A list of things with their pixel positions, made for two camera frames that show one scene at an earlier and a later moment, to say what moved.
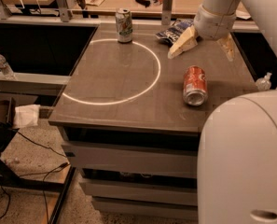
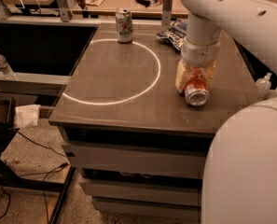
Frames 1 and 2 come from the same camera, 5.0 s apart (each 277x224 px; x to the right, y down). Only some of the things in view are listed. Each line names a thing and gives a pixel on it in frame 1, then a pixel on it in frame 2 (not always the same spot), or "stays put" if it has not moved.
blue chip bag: (170, 35) stays put
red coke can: (195, 86) stays put
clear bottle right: (264, 83) stays put
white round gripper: (210, 24) -> (199, 55)
